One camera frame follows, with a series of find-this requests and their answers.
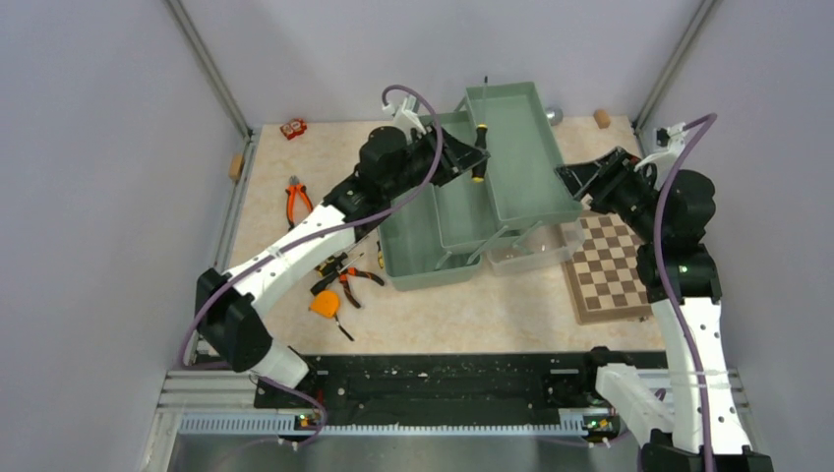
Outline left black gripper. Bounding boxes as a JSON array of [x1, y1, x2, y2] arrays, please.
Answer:
[[385, 119, 490, 200]]

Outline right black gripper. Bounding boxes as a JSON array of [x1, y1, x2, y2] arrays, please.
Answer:
[[554, 147, 665, 243]]

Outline green plastic toolbox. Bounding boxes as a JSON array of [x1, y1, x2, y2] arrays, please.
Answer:
[[379, 82, 584, 291]]

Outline red black long nose pliers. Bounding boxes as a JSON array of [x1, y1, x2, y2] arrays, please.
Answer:
[[309, 266, 386, 310]]

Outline orange diagonal cutting pliers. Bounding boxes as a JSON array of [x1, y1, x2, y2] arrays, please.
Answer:
[[284, 175, 316, 225]]

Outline orange tape measure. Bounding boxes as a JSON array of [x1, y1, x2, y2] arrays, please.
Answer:
[[308, 290, 355, 342]]

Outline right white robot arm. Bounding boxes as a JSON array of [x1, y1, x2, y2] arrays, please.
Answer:
[[556, 148, 773, 471]]

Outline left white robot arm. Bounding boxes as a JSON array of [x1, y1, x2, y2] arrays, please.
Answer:
[[195, 125, 489, 407]]

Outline wooden block back right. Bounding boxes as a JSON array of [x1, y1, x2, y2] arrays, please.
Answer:
[[593, 108, 612, 129]]

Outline silver metal cylinder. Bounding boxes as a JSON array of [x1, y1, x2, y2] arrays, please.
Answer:
[[545, 107, 564, 127]]

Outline wooden chessboard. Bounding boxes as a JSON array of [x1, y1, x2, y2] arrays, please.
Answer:
[[565, 210, 652, 325]]

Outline wooden block left edge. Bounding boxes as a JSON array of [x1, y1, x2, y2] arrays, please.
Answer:
[[227, 153, 245, 183]]

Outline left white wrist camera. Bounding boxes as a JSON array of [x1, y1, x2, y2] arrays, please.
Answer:
[[383, 94, 426, 143]]

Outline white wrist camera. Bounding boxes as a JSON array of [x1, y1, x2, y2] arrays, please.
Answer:
[[634, 122, 688, 179], [383, 94, 426, 143]]

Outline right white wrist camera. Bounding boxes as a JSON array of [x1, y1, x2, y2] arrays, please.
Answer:
[[634, 122, 688, 179]]

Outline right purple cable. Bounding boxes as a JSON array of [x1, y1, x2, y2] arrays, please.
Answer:
[[651, 113, 719, 472]]

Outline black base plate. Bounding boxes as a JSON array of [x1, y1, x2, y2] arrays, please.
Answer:
[[254, 351, 669, 428]]

